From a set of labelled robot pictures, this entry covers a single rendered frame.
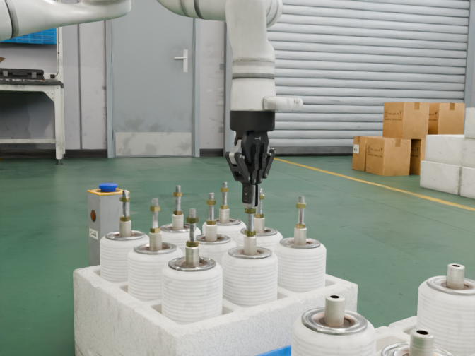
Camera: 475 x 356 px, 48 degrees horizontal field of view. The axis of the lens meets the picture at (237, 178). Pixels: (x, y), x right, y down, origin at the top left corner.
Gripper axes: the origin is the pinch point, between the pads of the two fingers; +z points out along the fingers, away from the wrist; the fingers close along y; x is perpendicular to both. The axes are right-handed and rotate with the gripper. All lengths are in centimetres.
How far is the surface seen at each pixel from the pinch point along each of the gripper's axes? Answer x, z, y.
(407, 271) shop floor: 4, 35, -90
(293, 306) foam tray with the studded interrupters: 8.4, 17.9, -0.4
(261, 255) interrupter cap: 2.8, 9.8, 0.7
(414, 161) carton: -68, 25, -378
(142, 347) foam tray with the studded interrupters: -8.5, 22.5, 17.6
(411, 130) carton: -69, -1, -365
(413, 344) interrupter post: 34.0, 7.9, 25.8
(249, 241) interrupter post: 0.4, 7.7, 1.0
